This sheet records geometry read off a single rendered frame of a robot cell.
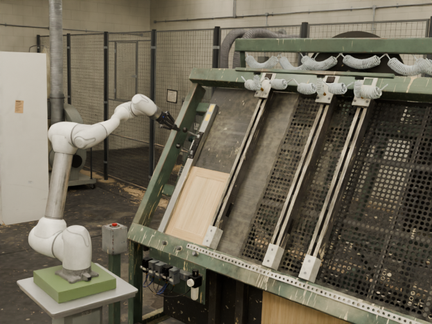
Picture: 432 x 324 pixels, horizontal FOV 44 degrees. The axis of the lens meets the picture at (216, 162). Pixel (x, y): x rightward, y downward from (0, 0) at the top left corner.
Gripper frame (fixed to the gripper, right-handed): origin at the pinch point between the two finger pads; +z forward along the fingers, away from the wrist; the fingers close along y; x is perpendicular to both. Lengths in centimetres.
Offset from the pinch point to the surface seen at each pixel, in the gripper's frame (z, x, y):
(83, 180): 257, -422, 11
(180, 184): 11.5, 14.1, 35.2
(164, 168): 13.0, -8.6, 26.4
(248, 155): 11, 59, 7
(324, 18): 382, -193, -366
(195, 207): 14, 31, 47
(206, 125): 11.4, 15.3, -9.4
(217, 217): 10, 55, 50
